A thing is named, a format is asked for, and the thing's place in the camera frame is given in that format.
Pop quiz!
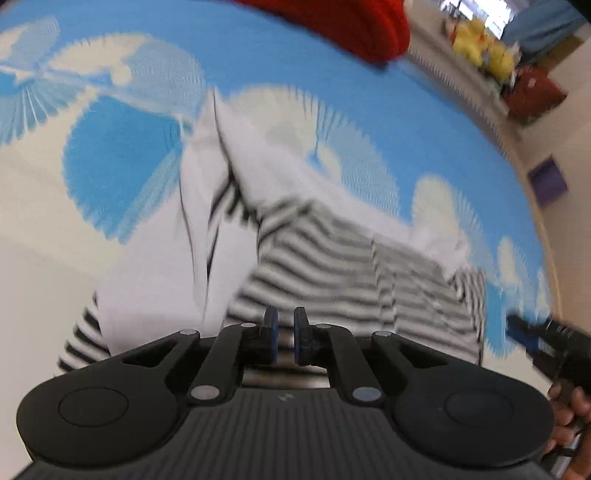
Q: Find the blue white printed bed mat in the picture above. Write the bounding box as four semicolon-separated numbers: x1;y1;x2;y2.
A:
0;0;561;480

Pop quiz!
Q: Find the black white striped hooded shirt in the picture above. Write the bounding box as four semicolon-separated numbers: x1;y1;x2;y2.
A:
55;88;488;388

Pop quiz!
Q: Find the red cushion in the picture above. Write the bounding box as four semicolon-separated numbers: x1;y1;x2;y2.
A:
503;65;568;123

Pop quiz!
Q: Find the red folded blanket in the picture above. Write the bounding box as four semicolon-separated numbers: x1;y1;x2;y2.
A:
235;0;411;65

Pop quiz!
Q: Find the yellow plush toy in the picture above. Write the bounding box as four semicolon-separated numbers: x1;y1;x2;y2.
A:
451;21;491;60
482;41;516;78

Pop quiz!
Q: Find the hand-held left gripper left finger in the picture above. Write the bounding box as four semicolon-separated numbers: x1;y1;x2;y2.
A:
111;307;279;406

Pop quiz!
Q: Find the person's right hand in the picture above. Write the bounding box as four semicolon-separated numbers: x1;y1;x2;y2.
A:
545;383;591;480

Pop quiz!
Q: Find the blue curtain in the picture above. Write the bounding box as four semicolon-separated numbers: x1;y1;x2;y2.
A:
501;0;587;61

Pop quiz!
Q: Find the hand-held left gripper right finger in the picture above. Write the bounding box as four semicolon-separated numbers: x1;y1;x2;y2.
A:
294;307;462;406

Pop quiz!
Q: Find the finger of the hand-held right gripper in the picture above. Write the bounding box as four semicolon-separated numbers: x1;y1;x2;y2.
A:
506;315;566;370

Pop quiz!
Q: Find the window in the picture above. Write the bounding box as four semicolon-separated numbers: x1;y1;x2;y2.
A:
438;0;514;38

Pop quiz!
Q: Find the purple board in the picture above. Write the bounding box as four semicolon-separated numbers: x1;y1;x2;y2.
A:
527;159;568;206

